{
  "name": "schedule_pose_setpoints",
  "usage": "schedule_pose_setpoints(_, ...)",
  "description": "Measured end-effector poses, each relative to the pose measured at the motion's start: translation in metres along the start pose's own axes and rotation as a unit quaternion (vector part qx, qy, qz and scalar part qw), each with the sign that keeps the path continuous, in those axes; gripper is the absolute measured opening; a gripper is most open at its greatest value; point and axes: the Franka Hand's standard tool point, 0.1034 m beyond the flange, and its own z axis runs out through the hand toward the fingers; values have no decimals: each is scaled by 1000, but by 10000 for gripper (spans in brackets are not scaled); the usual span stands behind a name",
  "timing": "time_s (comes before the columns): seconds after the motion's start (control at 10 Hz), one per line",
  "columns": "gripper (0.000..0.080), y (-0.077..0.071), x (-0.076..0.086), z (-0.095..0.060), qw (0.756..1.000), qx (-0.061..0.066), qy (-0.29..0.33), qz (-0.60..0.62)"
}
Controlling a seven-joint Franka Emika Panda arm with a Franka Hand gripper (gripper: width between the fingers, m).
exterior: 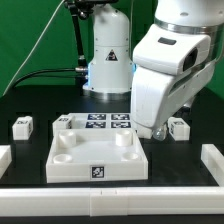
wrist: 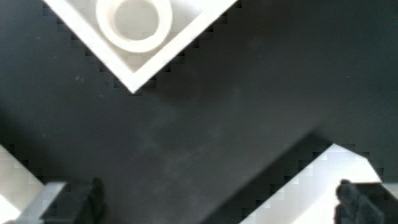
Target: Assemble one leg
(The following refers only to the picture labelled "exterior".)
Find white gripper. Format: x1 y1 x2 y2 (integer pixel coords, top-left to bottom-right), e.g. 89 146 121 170
130 61 215 140

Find white square tabletop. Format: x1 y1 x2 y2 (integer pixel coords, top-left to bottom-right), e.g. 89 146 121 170
46 128 148 183

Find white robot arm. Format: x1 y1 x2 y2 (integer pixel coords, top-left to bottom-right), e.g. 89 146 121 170
83 0 224 140

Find white right fence piece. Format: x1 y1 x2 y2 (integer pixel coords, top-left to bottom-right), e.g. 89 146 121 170
201 144 224 187

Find white fence piece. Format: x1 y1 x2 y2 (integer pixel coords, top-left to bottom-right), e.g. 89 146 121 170
0 145 12 179
201 144 224 187

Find white left fence piece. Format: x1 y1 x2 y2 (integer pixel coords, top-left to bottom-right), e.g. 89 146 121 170
0 145 12 179

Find white front fence wall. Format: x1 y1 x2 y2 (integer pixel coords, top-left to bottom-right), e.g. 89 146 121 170
0 187 224 217

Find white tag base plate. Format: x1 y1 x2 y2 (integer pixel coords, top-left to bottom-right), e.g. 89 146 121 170
70 113 132 129

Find black cable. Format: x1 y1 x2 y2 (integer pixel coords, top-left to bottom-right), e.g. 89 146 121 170
12 68 88 88

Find white cable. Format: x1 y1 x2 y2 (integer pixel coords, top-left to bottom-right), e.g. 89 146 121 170
2 0 67 98

